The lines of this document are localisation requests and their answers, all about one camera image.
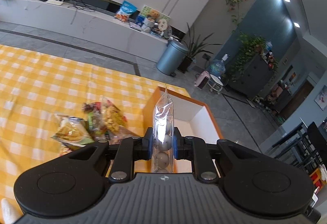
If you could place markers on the green brown cookie packet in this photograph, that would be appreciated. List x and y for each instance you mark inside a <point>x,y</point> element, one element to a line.
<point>97,127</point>

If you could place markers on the blue water jug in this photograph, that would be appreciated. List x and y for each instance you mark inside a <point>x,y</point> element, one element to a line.
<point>217,69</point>

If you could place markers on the white marble tv console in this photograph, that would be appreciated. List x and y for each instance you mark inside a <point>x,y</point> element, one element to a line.
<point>94,27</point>

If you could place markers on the clear bag of grey balls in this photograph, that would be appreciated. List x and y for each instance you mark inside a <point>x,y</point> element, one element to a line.
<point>162,159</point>

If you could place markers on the dark grey cabinet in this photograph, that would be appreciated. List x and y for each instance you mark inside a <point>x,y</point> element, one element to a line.
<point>257,74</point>

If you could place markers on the chocolate ball cola bottle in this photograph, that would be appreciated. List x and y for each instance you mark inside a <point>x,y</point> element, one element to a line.
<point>91,107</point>

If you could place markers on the white black text packet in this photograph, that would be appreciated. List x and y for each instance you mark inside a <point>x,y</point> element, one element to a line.
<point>116,138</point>

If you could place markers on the blue snack bag on console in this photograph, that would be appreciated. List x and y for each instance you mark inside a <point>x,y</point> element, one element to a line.
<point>125,10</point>

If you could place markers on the hanging ivy plant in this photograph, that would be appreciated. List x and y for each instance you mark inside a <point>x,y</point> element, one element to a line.
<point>250,44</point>

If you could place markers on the tall green floor plant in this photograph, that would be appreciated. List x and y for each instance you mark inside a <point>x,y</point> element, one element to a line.
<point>195,45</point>

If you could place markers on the orange cardboard box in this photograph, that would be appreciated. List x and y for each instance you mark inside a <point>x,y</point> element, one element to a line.
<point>192,118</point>

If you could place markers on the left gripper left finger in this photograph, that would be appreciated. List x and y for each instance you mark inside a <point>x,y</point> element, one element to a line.
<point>125,154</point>

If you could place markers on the white round stool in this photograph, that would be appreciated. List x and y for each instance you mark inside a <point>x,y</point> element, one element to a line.
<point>215,84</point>

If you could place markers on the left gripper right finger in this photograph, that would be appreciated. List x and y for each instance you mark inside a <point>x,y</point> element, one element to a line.
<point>195,150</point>

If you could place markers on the green poster card on console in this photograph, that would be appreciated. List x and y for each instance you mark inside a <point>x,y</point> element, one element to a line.
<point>146,9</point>

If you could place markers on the yellow waffle snack bag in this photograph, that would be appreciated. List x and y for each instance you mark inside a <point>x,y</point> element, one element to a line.
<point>113,118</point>

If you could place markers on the teddy bear on console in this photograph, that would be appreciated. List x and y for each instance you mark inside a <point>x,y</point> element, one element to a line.
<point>149,21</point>

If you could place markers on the yellow checkered tablecloth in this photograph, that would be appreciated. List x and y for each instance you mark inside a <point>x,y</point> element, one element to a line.
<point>35,87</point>

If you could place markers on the french fries snack bag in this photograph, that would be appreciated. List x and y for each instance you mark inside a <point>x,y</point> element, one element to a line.
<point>72,132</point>

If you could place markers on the grey metal trash bin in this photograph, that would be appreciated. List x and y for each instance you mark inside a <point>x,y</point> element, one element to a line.
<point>171,58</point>

